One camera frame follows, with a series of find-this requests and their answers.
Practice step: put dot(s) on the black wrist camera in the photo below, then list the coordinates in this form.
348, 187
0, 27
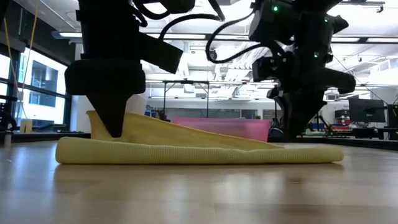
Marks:
161, 53
265, 68

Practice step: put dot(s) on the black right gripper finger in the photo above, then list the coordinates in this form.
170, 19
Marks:
276, 93
300, 112

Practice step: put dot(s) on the black background robot rig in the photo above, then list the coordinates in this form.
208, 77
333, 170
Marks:
320, 124

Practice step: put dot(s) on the long ceiling light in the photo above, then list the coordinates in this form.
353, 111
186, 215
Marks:
70, 35

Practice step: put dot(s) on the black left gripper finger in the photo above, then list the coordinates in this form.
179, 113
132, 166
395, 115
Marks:
110, 115

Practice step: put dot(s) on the black framed window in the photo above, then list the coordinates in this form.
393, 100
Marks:
43, 77

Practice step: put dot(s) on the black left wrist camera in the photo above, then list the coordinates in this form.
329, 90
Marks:
161, 53

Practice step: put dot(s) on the black hanging round speaker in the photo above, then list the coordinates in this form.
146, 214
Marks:
214, 55

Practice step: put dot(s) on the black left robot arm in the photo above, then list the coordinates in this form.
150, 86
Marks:
109, 28

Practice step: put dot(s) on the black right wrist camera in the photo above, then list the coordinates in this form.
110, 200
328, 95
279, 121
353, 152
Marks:
265, 68

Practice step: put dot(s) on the pink plastic basket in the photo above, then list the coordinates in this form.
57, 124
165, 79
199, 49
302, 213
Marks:
230, 127

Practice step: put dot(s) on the black computer monitor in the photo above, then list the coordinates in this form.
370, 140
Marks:
367, 110
393, 116

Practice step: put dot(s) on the black folding table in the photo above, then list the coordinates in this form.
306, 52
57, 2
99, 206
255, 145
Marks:
186, 82

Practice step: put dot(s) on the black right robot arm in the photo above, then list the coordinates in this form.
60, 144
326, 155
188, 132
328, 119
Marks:
304, 25

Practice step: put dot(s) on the yellow microfiber towel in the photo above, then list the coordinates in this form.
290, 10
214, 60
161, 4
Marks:
186, 154

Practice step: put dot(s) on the tan background box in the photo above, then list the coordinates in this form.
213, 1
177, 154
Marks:
26, 126

